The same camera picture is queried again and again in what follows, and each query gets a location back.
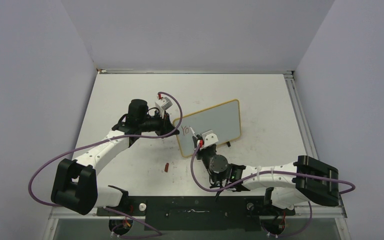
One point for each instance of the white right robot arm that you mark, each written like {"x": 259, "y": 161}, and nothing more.
{"x": 304, "y": 180}

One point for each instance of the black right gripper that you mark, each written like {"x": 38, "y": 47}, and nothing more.
{"x": 200, "y": 150}

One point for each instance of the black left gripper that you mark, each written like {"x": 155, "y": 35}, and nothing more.
{"x": 165, "y": 124}

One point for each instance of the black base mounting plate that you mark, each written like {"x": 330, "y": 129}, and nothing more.
{"x": 203, "y": 213}

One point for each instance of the aluminium rail back edge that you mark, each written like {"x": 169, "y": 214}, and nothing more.
{"x": 184, "y": 71}

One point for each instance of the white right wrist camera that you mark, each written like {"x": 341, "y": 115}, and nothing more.
{"x": 207, "y": 139}

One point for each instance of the aluminium rail right side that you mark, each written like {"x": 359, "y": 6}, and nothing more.
{"x": 304, "y": 128}

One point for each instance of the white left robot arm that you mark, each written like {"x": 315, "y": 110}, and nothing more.
{"x": 76, "y": 186}

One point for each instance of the yellow framed whiteboard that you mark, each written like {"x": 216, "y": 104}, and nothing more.
{"x": 223, "y": 119}

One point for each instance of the white whiteboard marker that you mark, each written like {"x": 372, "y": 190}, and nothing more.
{"x": 195, "y": 135}

